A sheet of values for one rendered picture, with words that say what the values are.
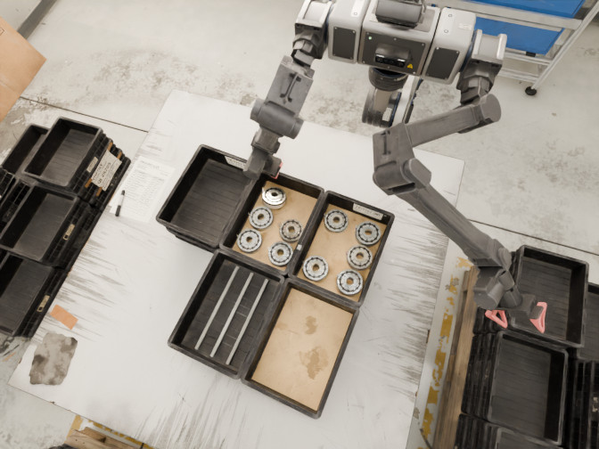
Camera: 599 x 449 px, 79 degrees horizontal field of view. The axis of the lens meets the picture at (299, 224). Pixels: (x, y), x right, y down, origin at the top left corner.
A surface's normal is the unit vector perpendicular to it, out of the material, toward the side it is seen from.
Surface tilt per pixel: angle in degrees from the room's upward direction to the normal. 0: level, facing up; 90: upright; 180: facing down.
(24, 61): 73
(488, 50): 0
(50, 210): 0
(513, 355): 0
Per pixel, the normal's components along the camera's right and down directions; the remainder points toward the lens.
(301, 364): -0.05, -0.36
